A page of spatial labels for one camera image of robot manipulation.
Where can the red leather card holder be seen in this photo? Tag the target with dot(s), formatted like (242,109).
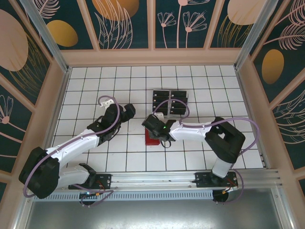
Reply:
(151,141)

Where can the tray of black parts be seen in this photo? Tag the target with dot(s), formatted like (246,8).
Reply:
(174,116)

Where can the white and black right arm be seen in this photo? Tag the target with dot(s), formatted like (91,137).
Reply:
(190,133)

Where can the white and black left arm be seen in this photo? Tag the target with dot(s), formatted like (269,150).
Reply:
(71,143)

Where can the grey metal sheet shelf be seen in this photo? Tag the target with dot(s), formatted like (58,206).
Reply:
(152,214)

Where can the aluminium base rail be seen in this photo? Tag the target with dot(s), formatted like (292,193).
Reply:
(152,177)

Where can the aluminium table edge rail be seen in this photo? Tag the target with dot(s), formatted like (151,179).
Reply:
(61,95)
(248,107)

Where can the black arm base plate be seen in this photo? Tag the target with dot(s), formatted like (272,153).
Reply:
(106,180)
(201,179)

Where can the aluminium frame post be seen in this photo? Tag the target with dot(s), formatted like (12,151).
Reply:
(45,31)
(259,28)

